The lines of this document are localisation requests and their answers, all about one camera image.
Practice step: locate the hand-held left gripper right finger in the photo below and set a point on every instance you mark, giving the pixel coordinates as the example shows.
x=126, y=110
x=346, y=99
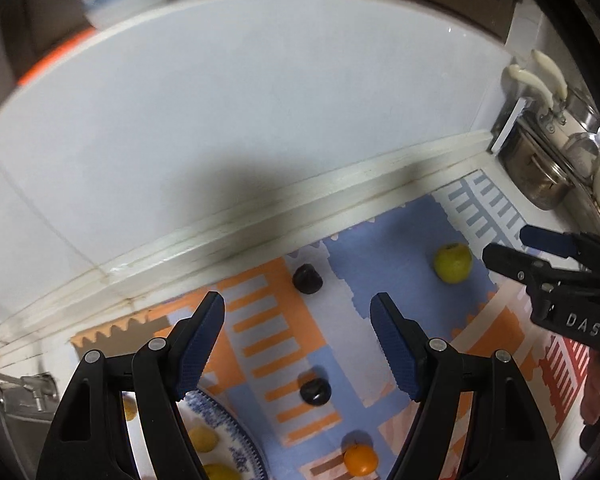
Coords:
x=395, y=350

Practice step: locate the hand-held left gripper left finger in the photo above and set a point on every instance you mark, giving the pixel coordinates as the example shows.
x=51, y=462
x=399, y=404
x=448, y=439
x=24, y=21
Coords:
x=200, y=350

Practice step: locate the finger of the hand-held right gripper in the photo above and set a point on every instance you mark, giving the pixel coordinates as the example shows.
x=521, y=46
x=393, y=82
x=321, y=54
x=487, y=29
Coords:
x=510, y=260
x=545, y=240

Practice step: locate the yellow-green apple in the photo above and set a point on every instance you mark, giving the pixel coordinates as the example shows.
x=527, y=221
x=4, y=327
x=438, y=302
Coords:
x=452, y=262

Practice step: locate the white plate with blue rim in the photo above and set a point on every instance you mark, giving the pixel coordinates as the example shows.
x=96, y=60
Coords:
x=230, y=430

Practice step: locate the dark purple plum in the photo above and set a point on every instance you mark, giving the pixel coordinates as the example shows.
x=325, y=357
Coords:
x=314, y=391
x=306, y=278

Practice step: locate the person's right hand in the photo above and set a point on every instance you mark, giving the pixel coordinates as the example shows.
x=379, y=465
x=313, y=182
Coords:
x=596, y=390

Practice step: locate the patterned orange and blue mat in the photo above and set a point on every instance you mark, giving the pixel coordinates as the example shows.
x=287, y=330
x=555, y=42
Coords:
x=340, y=320

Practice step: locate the large steel pot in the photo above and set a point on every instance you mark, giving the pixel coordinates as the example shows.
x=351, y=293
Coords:
x=535, y=175

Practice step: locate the small steel pot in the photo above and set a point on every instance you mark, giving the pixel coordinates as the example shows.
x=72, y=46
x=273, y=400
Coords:
x=587, y=110

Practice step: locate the gooseneck steel faucet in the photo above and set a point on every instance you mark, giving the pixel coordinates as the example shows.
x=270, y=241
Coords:
x=36, y=387

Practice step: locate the dark kitchen sink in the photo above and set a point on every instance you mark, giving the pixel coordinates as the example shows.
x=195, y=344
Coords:
x=10, y=435

